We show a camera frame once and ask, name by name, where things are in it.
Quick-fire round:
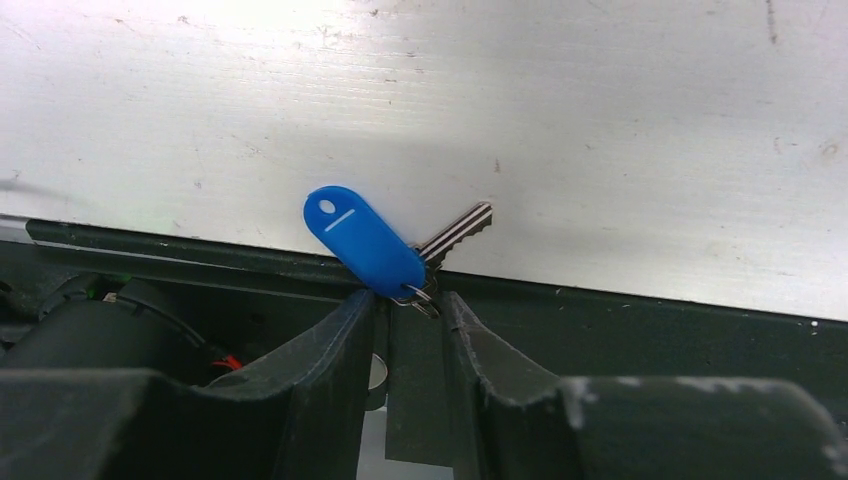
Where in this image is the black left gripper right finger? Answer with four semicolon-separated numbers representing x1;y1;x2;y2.
442;292;847;479

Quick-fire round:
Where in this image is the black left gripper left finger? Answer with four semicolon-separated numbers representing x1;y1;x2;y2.
1;290;375;479

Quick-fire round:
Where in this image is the blue key tag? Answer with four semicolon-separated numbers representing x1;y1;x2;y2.
303;186;426;298

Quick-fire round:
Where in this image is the metal carabiner keyring with keys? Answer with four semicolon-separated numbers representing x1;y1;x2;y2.
392;201;493;319

